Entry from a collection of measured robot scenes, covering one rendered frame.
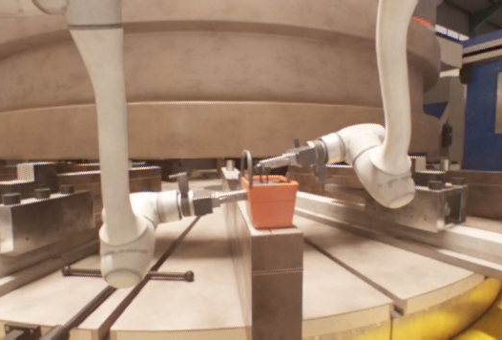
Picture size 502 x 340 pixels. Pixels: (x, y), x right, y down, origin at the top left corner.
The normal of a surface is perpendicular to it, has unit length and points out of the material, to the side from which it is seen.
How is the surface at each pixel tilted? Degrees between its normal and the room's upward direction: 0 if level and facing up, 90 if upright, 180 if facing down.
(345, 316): 90
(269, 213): 97
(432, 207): 90
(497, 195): 90
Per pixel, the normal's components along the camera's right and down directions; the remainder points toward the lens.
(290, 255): 0.15, 0.08
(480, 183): -0.60, 0.07
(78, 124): -0.18, 0.09
